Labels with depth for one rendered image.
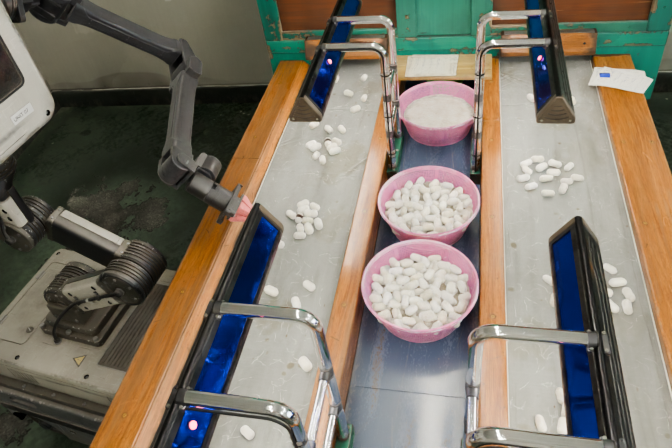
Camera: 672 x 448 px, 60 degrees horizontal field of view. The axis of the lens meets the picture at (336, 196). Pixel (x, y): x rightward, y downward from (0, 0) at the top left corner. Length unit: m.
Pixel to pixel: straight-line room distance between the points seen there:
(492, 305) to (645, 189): 0.54
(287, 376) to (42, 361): 0.86
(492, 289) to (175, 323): 0.72
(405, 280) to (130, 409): 0.66
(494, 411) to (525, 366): 0.13
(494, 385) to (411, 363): 0.21
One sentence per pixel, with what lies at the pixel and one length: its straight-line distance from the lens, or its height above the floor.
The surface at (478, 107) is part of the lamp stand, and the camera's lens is 1.56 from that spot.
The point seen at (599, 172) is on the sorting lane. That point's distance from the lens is 1.71.
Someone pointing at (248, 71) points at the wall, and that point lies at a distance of 3.40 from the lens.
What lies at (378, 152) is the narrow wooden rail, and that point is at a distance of 1.70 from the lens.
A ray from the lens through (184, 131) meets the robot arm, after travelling 1.54.
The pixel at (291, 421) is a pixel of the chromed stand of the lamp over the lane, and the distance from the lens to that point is 0.83.
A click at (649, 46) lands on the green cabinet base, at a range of 2.20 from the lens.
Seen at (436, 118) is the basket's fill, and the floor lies 0.74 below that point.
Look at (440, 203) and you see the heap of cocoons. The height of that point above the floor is 0.74.
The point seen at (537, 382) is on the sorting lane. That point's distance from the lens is 1.26.
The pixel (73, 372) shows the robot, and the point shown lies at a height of 0.47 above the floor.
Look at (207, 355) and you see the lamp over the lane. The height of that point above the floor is 1.10.
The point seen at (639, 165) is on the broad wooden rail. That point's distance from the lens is 1.71.
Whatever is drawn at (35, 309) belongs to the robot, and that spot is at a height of 0.47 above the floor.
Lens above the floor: 1.82
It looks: 42 degrees down
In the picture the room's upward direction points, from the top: 10 degrees counter-clockwise
